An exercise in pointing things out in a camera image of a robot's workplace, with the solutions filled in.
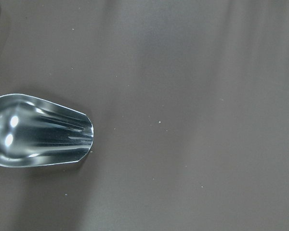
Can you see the metal ice scoop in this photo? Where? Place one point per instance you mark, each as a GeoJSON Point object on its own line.
{"type": "Point", "coordinates": [35, 132]}

